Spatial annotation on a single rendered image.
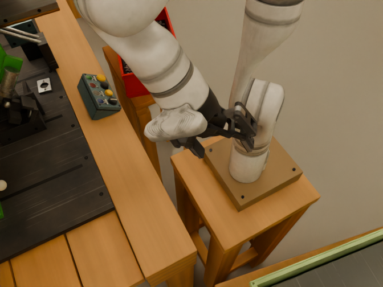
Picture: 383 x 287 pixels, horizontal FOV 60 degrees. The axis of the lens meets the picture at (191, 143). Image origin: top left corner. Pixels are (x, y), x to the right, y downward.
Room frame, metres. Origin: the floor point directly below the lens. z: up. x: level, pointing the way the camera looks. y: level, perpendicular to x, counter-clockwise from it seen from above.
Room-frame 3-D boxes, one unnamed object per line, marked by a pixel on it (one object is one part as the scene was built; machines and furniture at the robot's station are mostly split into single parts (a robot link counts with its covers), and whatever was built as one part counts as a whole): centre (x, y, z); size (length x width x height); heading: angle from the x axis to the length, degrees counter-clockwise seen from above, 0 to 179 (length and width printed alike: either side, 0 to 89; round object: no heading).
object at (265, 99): (0.44, -0.14, 1.14); 0.09 x 0.09 x 0.17; 69
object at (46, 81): (0.73, 0.48, 0.90); 0.06 x 0.04 x 0.01; 20
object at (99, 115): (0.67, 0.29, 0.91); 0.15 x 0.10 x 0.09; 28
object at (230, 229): (0.43, -0.15, 0.83); 0.32 x 0.32 x 0.04; 28
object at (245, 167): (0.43, -0.15, 0.98); 0.09 x 0.09 x 0.17; 31
